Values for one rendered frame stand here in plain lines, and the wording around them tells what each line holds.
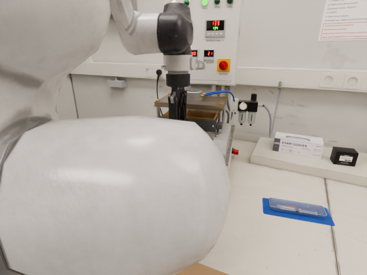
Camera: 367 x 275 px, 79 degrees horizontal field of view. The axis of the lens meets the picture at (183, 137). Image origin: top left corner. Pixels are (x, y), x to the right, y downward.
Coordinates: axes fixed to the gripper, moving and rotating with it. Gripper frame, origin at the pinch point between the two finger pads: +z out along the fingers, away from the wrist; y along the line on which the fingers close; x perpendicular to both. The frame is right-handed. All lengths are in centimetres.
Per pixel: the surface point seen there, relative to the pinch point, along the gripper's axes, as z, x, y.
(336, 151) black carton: 17, 64, -43
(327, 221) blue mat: 28, 52, -4
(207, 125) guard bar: -0.6, 7.8, -11.6
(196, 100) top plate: -8.3, 2.0, -18.5
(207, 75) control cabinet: -16.7, 3.6, -34.4
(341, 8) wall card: -46, 60, -67
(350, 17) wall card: -42, 65, -66
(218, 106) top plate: -7.9, 11.4, -12.8
